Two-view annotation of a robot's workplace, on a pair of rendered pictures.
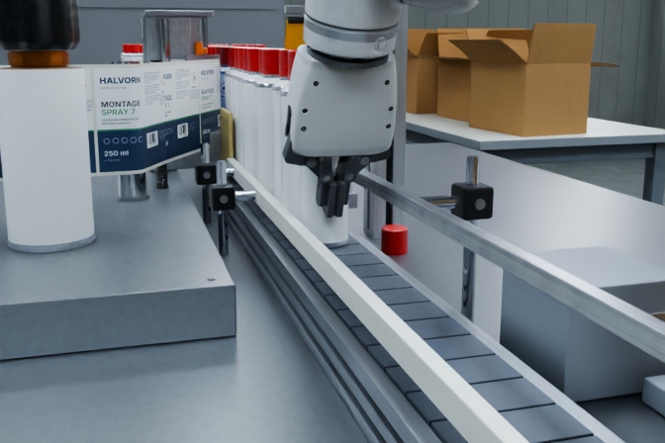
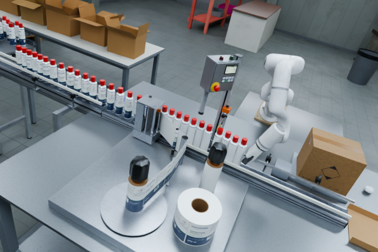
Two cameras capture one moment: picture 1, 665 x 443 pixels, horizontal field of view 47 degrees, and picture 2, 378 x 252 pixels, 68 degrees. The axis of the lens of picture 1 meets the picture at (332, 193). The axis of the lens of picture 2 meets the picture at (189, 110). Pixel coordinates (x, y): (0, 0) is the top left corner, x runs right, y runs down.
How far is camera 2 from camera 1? 1.64 m
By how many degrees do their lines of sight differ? 55
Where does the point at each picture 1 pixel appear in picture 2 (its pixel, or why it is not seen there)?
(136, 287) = (242, 193)
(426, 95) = (72, 29)
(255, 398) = (267, 201)
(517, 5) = not seen: outside the picture
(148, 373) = (252, 205)
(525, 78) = (135, 42)
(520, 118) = (132, 53)
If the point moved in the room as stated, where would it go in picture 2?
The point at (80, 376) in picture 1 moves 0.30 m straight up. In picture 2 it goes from (249, 210) to (267, 170)
